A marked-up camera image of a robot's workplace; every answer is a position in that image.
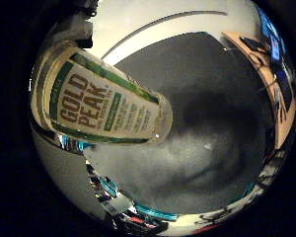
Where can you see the Gold Peak tea bottle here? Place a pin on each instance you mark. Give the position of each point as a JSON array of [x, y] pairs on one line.
[[98, 102]]

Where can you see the blue lit monitor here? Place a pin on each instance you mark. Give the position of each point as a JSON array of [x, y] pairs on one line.
[[275, 49]]

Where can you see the teal parts rack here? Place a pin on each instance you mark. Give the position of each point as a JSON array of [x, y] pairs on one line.
[[156, 214]]

